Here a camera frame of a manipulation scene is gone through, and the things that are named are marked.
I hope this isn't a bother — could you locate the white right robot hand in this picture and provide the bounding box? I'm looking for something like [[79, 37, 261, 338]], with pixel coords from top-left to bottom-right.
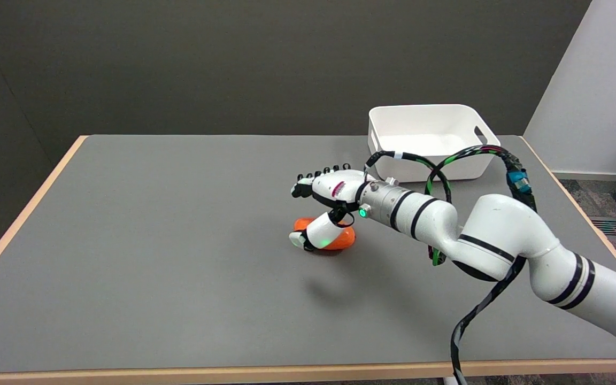
[[289, 164, 377, 252]]

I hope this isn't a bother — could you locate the orange mango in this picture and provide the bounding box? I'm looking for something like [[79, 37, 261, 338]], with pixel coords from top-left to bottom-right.
[[293, 213, 356, 251]]

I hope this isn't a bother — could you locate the white plastic storage bin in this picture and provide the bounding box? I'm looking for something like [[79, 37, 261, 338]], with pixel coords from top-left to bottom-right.
[[368, 104, 501, 182]]

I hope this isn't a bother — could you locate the floor vent grille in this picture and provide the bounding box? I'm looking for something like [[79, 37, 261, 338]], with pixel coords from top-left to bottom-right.
[[591, 217, 616, 237]]

